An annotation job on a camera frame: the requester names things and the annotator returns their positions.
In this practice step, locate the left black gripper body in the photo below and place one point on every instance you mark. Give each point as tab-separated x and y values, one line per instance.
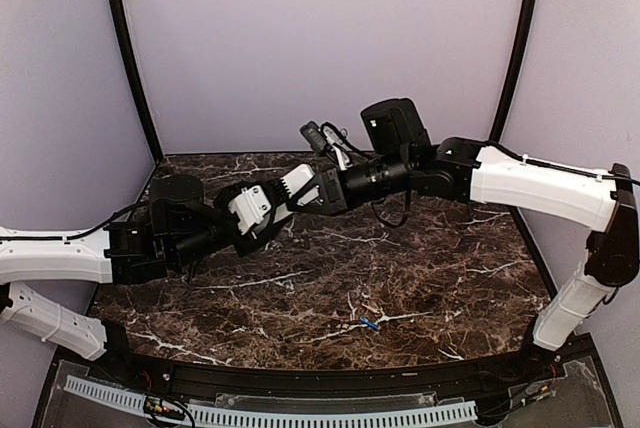
251	246

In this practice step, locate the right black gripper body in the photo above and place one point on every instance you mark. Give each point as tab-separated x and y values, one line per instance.
336	190

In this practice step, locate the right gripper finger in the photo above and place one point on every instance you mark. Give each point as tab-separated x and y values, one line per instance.
297	206
309	191

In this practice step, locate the white remote control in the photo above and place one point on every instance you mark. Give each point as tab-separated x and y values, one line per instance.
296	179

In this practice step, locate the blue battery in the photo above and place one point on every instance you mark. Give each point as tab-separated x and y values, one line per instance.
368	322

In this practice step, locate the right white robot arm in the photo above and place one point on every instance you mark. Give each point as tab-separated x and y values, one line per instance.
465	170

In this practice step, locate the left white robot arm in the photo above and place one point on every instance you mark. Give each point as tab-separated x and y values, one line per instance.
177	229

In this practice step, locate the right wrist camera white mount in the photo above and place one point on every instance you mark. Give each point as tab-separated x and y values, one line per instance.
328	141

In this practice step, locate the black front rail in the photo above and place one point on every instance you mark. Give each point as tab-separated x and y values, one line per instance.
481	376

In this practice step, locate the white slotted cable duct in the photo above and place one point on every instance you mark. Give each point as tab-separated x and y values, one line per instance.
253	411

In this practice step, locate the small circuit board with wires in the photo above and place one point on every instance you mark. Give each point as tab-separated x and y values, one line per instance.
156	408

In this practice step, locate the left black frame post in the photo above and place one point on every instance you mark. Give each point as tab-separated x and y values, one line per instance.
128	57

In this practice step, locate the black frame post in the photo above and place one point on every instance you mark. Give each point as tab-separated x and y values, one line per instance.
128	57
516	59

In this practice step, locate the right black frame post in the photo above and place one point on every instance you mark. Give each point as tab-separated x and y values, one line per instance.
516	59

